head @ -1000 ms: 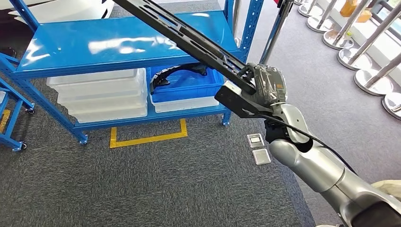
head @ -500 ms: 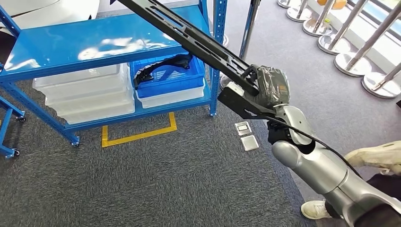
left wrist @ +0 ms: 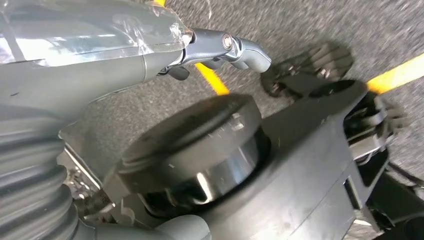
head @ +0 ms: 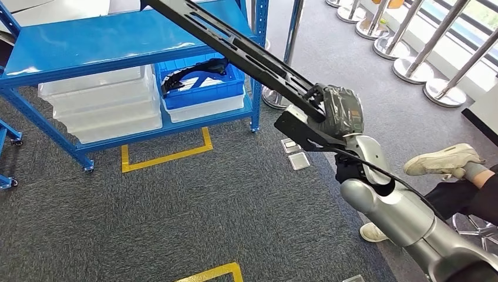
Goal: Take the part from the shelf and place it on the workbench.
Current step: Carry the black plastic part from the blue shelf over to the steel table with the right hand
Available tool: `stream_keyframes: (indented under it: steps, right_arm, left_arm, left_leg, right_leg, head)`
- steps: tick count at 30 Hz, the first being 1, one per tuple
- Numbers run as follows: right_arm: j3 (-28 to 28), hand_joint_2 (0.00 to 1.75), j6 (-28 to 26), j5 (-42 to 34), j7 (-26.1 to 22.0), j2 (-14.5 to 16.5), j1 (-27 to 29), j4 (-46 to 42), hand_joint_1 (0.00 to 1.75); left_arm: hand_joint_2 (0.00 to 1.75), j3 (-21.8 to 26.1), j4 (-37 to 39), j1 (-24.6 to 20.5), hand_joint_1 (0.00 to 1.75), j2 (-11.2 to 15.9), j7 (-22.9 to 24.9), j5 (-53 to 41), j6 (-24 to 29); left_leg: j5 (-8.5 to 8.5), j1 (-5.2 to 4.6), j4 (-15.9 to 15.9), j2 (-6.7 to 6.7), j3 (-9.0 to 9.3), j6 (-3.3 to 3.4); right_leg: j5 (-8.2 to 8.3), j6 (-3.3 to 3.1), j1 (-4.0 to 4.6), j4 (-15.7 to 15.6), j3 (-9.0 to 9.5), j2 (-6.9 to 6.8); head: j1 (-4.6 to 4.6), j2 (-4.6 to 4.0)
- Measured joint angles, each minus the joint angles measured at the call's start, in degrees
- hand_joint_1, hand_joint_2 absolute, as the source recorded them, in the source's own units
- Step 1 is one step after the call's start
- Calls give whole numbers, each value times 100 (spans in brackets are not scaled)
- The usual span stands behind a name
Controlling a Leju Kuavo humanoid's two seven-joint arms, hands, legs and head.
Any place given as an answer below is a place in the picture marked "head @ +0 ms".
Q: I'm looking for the chrome stool base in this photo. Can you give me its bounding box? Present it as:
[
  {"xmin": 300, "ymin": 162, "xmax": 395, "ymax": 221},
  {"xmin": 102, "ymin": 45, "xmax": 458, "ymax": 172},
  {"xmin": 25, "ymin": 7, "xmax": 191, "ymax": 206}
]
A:
[{"xmin": 451, "ymin": 213, "xmax": 498, "ymax": 254}]

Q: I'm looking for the black curved plastic part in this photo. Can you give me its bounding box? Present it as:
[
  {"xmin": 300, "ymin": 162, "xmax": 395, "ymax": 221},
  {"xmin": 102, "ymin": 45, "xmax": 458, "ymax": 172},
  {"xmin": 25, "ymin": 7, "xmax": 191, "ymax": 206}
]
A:
[{"xmin": 160, "ymin": 57, "xmax": 230, "ymax": 98}]

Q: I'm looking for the translucent white plastic bin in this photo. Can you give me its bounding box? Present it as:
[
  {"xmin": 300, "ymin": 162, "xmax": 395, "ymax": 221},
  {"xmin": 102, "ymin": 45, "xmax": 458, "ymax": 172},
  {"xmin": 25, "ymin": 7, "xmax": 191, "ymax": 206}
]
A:
[
  {"xmin": 64, "ymin": 110, "xmax": 164, "ymax": 145},
  {"xmin": 51, "ymin": 91, "xmax": 161, "ymax": 123},
  {"xmin": 38, "ymin": 65, "xmax": 154, "ymax": 103}
]

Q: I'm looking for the black plastic plate frame part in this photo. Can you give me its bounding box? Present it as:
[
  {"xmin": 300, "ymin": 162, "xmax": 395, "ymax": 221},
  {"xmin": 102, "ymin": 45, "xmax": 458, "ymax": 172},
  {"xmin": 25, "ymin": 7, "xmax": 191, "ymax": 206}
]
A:
[{"xmin": 140, "ymin": 0, "xmax": 328, "ymax": 123}]

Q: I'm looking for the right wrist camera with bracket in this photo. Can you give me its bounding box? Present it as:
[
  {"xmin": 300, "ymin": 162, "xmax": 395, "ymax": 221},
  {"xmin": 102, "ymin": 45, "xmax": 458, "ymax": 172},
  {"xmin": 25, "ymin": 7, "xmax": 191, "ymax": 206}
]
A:
[{"xmin": 274, "ymin": 105, "xmax": 347, "ymax": 153}]

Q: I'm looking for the blue metal shelf rack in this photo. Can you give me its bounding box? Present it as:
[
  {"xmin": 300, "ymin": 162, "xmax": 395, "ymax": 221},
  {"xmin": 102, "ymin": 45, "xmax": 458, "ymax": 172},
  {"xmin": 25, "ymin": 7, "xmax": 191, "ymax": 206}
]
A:
[
  {"xmin": 0, "ymin": 0, "xmax": 270, "ymax": 174},
  {"xmin": 0, "ymin": 118, "xmax": 24, "ymax": 192}
]

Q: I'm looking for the blue plastic bin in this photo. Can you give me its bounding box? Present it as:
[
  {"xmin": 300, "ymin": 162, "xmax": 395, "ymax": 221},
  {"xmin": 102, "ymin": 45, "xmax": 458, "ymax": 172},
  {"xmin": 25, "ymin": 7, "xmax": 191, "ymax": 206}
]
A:
[{"xmin": 154, "ymin": 52, "xmax": 247, "ymax": 111}]

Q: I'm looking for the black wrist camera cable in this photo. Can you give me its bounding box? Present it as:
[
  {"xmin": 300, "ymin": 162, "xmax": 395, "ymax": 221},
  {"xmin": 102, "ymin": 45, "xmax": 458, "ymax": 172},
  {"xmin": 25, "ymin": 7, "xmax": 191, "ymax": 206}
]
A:
[{"xmin": 331, "ymin": 146, "xmax": 448, "ymax": 223}]

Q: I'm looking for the yellow floor tape marking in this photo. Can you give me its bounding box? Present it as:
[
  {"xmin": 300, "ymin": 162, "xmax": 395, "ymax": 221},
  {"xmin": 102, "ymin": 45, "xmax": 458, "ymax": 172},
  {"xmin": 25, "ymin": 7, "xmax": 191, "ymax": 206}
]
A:
[{"xmin": 120, "ymin": 126, "xmax": 214, "ymax": 174}]

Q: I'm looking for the person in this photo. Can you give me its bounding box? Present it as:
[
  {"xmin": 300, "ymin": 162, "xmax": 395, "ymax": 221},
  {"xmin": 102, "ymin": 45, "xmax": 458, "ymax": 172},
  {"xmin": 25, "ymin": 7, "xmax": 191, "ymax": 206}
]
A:
[{"xmin": 359, "ymin": 143, "xmax": 498, "ymax": 244}]

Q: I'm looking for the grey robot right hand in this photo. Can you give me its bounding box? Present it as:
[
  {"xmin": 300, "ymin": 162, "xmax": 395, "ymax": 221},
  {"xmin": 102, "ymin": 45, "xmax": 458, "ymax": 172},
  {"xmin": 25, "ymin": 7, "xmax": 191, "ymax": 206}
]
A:
[{"xmin": 303, "ymin": 82, "xmax": 365, "ymax": 137}]

